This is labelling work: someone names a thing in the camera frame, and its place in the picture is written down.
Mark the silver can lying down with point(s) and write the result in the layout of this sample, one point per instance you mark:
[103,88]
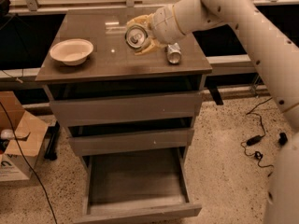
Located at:
[173,53]

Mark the grey drawer cabinet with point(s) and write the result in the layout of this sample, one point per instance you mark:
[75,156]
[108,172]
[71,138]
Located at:
[113,70]

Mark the cardboard box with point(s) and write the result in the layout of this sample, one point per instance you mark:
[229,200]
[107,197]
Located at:
[22,136]

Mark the white paper bowl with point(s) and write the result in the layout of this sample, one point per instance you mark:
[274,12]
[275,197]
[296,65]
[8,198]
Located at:
[71,52]

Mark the grey middle drawer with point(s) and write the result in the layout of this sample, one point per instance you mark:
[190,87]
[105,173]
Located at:
[117,143]

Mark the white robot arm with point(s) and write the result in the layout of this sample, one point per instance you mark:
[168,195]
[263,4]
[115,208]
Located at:
[275,58]

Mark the grey top drawer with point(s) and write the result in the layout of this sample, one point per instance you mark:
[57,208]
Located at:
[125,109]

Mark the black stand leg left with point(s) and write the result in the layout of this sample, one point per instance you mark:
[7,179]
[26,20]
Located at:
[51,139]

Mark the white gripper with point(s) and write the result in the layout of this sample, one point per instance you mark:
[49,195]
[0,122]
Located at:
[163,24]

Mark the grey open bottom drawer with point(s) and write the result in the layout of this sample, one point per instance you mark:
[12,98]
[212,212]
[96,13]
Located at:
[136,188]

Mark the black power adapter with cable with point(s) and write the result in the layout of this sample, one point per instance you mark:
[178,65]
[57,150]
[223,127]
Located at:
[257,155]

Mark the green soda can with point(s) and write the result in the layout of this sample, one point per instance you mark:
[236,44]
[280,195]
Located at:
[136,37]

